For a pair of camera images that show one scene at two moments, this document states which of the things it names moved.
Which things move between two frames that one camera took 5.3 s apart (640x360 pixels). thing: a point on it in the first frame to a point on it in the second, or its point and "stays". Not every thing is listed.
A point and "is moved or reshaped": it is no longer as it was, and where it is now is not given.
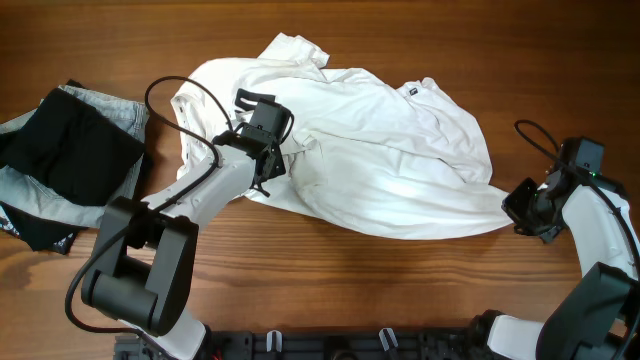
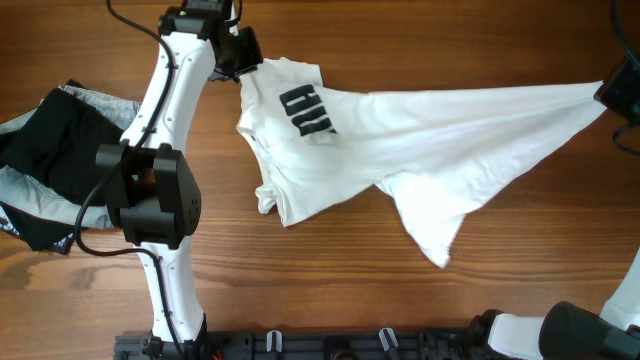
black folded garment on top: [71, 145] stays
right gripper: [515, 206] to [623, 95]
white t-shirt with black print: [400, 159] is moved or reshaped
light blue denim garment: [31, 199] stays
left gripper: [279, 164] to [254, 57]
